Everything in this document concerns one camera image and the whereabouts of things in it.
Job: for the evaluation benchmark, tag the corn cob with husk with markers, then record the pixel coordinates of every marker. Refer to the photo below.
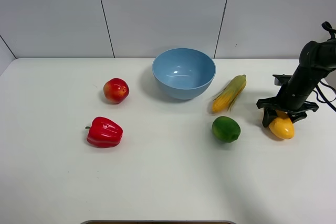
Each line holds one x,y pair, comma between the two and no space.
228,96

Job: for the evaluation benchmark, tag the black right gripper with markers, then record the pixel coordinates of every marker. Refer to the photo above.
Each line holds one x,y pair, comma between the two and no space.
292,96

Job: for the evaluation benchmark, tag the yellow mango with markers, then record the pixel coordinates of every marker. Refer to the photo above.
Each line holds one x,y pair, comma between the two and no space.
282,126

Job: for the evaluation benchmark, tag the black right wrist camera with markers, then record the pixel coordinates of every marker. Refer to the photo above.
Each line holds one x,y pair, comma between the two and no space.
281,79

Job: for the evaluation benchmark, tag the blue plastic bowl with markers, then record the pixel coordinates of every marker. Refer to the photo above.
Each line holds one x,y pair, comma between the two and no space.
183,73

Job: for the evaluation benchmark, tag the red yellow apple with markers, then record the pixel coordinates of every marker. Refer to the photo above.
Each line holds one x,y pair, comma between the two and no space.
116,90

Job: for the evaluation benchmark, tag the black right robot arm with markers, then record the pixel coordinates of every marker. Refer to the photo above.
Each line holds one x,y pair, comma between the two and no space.
316,61

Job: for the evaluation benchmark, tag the green lime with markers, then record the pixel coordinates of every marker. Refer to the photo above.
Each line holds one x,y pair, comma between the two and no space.
226,129

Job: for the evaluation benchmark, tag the red bell pepper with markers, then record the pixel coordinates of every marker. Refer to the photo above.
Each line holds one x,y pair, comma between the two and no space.
104,133

